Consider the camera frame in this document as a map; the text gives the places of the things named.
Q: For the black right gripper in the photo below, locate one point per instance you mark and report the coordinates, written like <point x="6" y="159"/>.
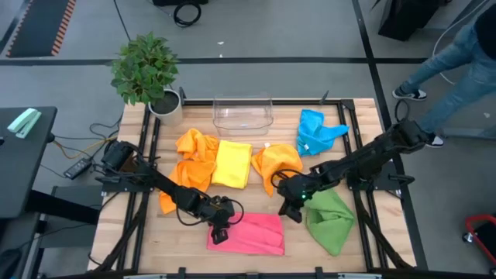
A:
<point x="294" y="190"/>

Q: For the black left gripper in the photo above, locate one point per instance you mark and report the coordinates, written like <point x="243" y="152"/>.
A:
<point x="215" y="221"/>

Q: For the pink microfiber towel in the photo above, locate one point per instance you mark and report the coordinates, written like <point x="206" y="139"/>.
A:
<point x="252" y="236"/>

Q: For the yellow microfiber towel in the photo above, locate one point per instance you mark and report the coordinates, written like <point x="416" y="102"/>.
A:
<point x="232" y="164"/>

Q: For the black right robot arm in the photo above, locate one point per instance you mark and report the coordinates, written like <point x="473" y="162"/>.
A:
<point x="360" y="159"/>

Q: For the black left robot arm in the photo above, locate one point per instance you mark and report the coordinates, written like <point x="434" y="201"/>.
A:
<point x="162" y="183"/>

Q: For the green microfiber towel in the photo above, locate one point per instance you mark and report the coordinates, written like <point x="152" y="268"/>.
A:
<point x="329" y="224"/>

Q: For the blue microfiber towel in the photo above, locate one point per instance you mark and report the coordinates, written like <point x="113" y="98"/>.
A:
<point x="315" y="133"/>

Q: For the clear plastic bin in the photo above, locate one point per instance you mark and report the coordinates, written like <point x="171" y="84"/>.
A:
<point x="242" y="116"/>

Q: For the white plant pot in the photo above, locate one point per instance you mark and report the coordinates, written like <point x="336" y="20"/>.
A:
<point x="170" y="118"/>

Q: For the black power adapter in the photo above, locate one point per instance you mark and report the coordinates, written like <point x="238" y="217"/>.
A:
<point x="77" y="168"/>

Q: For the green leafy plant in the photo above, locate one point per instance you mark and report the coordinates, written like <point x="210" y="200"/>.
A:
<point x="143" y="69"/>

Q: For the red framed black cart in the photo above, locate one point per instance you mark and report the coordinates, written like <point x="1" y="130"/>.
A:
<point x="484" y="236"/>

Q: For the black side desk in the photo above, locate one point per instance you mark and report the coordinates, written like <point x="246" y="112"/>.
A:
<point x="19" y="174"/>

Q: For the mint green stapler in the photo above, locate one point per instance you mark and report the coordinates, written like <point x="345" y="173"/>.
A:
<point x="24" y="122"/>

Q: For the black floor cabinet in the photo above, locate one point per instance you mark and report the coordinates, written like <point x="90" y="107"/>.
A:
<point x="407" y="17"/>

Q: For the person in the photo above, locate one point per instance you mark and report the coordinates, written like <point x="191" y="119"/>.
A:
<point x="480" y="66"/>

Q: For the black orange-edged floor mat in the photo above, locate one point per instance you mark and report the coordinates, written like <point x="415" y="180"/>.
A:
<point x="38" y="27"/>

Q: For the black metal table frame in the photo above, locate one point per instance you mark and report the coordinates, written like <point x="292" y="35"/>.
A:
<point x="302" y="102"/>

